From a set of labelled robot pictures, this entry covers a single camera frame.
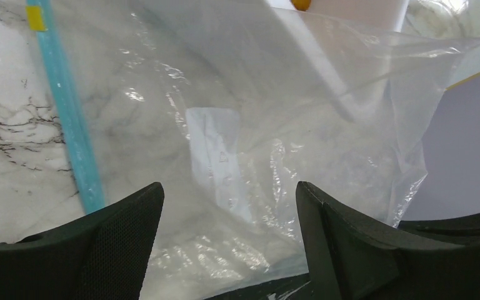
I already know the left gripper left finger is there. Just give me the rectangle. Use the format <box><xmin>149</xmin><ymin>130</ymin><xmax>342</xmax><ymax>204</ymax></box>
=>
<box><xmin>0</xmin><ymin>182</ymin><xmax>164</xmax><ymax>299</ymax></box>

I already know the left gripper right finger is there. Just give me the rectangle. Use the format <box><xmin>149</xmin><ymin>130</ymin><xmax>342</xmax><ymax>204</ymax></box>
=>
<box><xmin>296</xmin><ymin>181</ymin><xmax>480</xmax><ymax>299</ymax></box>

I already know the clear zip top bag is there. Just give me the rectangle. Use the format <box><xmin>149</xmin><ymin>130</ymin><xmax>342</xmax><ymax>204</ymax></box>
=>
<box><xmin>27</xmin><ymin>1</ymin><xmax>480</xmax><ymax>299</ymax></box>

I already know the white plastic bin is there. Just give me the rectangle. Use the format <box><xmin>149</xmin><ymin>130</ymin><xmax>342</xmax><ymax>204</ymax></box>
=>
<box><xmin>267</xmin><ymin>1</ymin><xmax>409</xmax><ymax>120</ymax></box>

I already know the yellow lemon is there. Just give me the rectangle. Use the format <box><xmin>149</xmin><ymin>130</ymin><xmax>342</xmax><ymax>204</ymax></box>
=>
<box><xmin>291</xmin><ymin>0</ymin><xmax>312</xmax><ymax>11</ymax></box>

